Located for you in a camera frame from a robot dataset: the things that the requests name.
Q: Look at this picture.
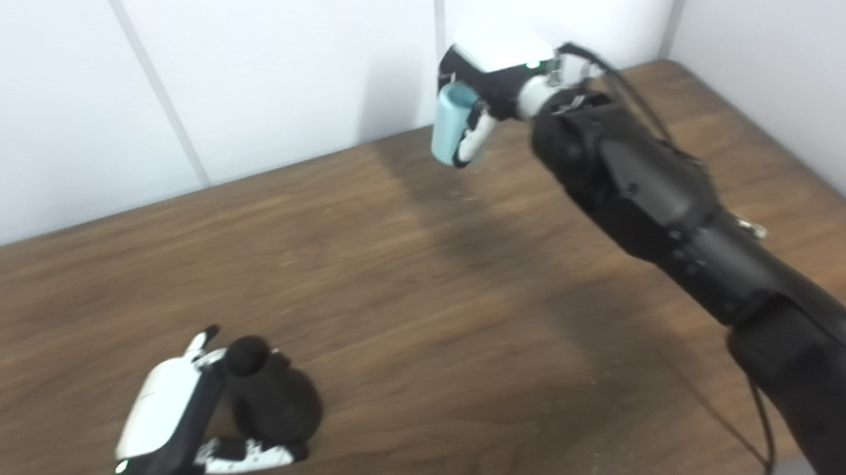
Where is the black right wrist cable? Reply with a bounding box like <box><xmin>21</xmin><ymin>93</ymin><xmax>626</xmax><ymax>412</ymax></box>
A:
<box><xmin>558</xmin><ymin>25</ymin><xmax>780</xmax><ymax>475</ymax></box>

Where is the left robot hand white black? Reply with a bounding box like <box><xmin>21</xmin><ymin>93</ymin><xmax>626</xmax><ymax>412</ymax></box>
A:
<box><xmin>100</xmin><ymin>317</ymin><xmax>311</xmax><ymax>475</ymax></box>

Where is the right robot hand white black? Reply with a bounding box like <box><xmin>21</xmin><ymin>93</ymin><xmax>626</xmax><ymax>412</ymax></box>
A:
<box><xmin>433</xmin><ymin>21</ymin><xmax>572</xmax><ymax>168</ymax></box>

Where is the light blue cup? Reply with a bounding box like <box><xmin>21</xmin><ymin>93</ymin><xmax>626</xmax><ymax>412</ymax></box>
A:
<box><xmin>425</xmin><ymin>79</ymin><xmax>489</xmax><ymax>169</ymax></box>

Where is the black funnel-shaped nozzle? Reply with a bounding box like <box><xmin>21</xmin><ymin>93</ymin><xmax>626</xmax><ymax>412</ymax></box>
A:
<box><xmin>223</xmin><ymin>329</ymin><xmax>328</xmax><ymax>450</ymax></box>

